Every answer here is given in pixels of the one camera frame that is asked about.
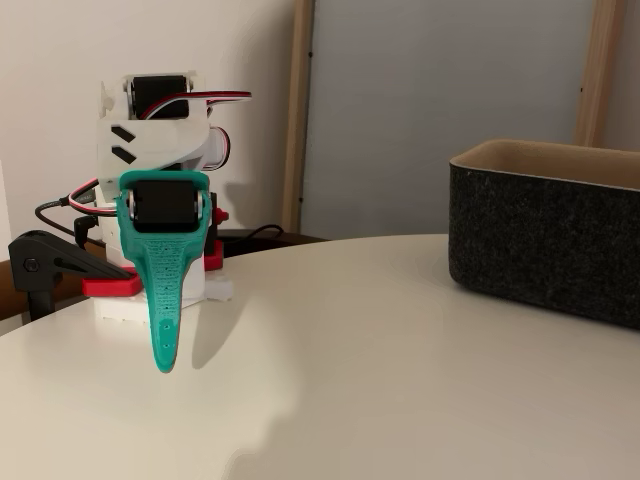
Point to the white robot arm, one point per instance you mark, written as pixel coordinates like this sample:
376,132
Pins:
150,145

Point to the black power plug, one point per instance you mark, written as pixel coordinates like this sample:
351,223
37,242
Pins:
82,227

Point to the dark grey felt basket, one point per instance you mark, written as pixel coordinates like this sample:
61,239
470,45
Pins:
540,235

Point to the black red bar clamp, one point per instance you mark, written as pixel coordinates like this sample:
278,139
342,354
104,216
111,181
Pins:
214,256
40,252

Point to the pale grey panel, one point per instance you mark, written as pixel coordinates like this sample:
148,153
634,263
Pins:
425,125

